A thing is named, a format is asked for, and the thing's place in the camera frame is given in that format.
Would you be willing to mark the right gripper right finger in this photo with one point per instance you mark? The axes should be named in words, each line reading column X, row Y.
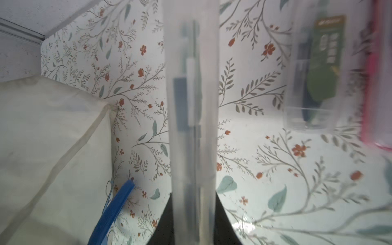
column 223, row 230

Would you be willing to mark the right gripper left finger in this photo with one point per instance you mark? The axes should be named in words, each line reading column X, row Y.
column 164, row 233

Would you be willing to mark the white canvas bag blue handles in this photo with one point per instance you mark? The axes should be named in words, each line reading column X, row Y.
column 56, row 165

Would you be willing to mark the pink clear stationery case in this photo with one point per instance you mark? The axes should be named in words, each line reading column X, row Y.
column 376, row 129

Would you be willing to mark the clear pen case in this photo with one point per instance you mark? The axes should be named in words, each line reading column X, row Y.
column 191, row 43

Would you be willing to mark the clear green compass set case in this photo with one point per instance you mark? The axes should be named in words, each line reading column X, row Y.
column 318, row 71

